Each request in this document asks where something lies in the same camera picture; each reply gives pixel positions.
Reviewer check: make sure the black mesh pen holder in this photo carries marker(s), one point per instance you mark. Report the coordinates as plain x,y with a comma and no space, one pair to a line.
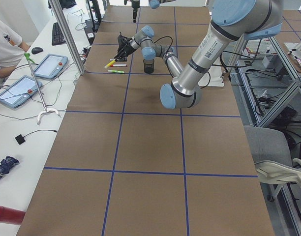
148,66

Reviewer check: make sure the green handled reacher grabber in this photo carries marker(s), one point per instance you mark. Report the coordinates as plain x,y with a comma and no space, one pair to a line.
46,110

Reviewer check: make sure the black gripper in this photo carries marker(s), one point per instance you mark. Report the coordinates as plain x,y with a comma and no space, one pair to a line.
126,47
134,5

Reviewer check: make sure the yellow highlighter pen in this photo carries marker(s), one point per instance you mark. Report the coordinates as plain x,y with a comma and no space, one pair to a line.
109,64

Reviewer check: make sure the far teach pendant tablet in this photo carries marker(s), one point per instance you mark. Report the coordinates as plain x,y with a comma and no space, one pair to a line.
50,66

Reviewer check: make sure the folded blue umbrella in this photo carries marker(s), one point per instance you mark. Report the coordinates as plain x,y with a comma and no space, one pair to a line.
7,164

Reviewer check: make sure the small black square device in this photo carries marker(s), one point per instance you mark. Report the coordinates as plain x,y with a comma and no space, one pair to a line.
20,139

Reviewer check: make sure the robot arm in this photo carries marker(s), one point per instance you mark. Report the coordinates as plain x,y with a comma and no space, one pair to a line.
230,20
154,4

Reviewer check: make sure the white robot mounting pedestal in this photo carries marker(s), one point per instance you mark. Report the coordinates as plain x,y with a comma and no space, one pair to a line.
213,78

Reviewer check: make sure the teach pendant tablet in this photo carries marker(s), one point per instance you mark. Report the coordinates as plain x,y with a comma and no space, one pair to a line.
19,92
50,66

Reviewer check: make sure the black computer mouse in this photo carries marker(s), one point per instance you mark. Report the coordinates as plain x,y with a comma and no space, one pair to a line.
36,50

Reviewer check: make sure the black keyboard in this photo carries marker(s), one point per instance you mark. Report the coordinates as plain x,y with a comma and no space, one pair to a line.
57,35

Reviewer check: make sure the red cylinder bottle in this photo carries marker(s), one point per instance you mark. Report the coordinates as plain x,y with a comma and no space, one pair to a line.
11,216

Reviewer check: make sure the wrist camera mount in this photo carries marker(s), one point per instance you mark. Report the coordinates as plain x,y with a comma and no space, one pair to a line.
122,41

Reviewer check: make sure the aluminium frame post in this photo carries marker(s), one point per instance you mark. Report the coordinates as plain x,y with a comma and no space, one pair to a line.
60,17

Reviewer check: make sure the green highlighter pen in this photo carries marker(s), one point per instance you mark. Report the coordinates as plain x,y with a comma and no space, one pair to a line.
116,71

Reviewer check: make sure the person in white shirt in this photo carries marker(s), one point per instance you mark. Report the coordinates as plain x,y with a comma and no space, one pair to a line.
12,49

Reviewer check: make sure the near teach pendant tablet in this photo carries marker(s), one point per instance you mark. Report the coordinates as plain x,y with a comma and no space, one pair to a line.
19,92

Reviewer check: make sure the grey office chair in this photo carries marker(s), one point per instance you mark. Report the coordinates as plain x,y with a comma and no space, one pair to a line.
272,158

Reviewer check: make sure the red white marker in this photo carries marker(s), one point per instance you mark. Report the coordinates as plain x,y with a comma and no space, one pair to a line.
119,65

